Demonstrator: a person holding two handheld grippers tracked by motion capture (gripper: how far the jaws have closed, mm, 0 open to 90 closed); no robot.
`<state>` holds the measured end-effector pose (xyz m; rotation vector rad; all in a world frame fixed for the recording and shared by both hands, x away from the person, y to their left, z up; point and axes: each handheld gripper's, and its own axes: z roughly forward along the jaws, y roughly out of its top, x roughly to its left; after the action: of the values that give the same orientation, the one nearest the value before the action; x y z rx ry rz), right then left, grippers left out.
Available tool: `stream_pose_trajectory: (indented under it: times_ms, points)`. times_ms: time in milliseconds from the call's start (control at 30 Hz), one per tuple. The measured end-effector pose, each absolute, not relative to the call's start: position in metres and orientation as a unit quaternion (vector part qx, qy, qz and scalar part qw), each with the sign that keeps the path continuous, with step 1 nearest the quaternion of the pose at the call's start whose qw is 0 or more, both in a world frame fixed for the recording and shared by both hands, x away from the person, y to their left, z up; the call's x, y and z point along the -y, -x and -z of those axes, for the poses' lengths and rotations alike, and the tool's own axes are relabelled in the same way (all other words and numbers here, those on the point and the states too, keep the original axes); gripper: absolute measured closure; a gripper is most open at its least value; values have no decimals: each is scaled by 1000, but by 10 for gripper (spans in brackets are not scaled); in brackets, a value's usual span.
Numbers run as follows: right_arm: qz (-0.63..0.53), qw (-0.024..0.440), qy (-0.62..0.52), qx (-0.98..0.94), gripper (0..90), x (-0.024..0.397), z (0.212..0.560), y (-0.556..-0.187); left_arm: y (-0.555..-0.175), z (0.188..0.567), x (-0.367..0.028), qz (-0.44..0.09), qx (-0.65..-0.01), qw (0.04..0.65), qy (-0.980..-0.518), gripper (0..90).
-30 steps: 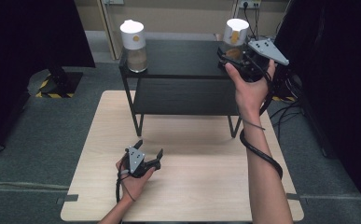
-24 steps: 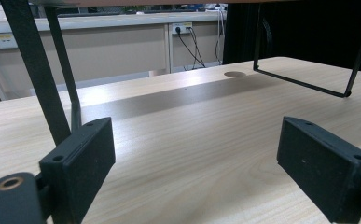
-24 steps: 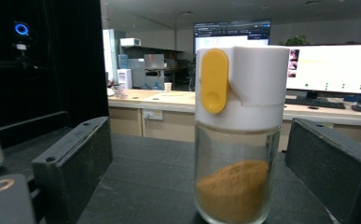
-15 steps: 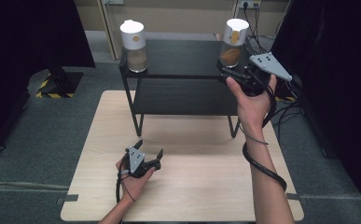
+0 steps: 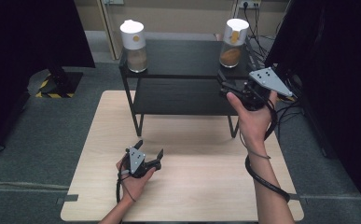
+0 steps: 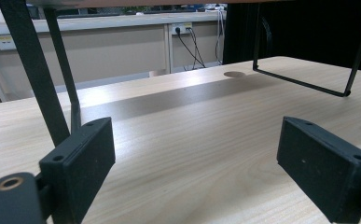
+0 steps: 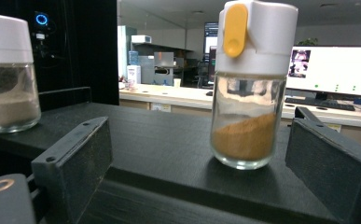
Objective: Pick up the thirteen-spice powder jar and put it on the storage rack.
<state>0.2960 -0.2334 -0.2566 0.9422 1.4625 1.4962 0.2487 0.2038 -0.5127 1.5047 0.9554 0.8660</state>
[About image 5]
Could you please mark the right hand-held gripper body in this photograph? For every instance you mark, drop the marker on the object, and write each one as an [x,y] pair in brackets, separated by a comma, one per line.
[268,79]

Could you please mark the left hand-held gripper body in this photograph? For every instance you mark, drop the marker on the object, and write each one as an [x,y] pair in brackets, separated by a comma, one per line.
[136,160]

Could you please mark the jar with orange brown powder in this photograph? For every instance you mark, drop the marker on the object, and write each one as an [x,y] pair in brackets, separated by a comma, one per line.
[232,46]

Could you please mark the black two-tier shelf rack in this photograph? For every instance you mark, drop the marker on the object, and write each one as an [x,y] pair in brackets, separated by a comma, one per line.
[184,56]

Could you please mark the person's left hand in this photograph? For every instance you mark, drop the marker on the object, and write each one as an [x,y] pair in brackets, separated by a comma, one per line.
[133,186]

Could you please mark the person's right hand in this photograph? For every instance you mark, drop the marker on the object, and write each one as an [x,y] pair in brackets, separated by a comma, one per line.
[254,124]

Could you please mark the black curtain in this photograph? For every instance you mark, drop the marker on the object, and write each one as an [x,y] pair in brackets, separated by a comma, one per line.
[340,62]
[19,46]

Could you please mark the white frame post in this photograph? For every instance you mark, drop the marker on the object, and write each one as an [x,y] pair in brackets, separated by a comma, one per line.
[231,9]
[109,31]

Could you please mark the white wall socket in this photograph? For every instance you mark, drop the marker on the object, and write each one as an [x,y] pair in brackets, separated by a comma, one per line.
[249,3]

